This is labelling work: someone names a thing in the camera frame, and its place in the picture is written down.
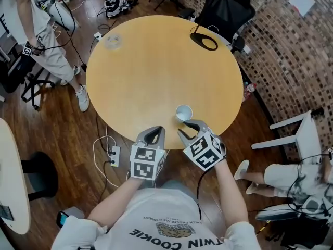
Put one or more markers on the small white power strip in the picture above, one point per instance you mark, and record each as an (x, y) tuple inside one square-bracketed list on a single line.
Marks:
[(98, 35)]

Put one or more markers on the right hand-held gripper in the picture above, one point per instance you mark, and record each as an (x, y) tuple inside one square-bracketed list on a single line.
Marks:
[(205, 152)]

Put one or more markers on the black keyboard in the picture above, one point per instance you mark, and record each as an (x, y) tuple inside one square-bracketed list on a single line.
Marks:
[(6, 212)]

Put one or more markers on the person's grey trousers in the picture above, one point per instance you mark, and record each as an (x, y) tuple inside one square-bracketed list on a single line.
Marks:
[(173, 185)]

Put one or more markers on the black mesh office chair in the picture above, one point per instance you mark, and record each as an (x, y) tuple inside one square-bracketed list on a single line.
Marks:
[(226, 9)]

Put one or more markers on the person's left forearm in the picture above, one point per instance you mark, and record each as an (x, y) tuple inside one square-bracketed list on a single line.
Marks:
[(114, 204)]

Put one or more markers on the black table base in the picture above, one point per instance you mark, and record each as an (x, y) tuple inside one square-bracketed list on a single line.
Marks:
[(41, 176)]

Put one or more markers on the person's white printed t-shirt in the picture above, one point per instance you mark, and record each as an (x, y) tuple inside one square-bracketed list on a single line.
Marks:
[(166, 212)]

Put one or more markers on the white cup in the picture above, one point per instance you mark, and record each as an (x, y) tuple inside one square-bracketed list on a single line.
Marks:
[(184, 112)]

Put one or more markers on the black power adapter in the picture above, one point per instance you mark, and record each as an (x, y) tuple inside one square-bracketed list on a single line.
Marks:
[(84, 67)]

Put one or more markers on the person's right forearm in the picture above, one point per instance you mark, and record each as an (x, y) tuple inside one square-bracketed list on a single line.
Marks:
[(231, 194)]

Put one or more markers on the red label plastic bottle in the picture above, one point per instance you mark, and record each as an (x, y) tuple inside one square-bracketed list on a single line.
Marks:
[(250, 90)]

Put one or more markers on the white wooden stool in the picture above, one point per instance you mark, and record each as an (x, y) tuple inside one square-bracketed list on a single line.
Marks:
[(309, 134)]

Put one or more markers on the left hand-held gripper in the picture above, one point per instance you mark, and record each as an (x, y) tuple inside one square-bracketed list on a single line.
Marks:
[(145, 163)]

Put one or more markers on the white paper sheet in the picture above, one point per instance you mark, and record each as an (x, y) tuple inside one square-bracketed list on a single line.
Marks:
[(301, 0)]

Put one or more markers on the black and white headset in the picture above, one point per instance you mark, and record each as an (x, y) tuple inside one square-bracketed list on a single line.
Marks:
[(115, 6)]

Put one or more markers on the grey trash bin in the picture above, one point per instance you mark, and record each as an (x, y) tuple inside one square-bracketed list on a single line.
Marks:
[(75, 212)]

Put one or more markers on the white oval table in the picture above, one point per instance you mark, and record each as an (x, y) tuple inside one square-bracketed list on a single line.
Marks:
[(13, 170)]

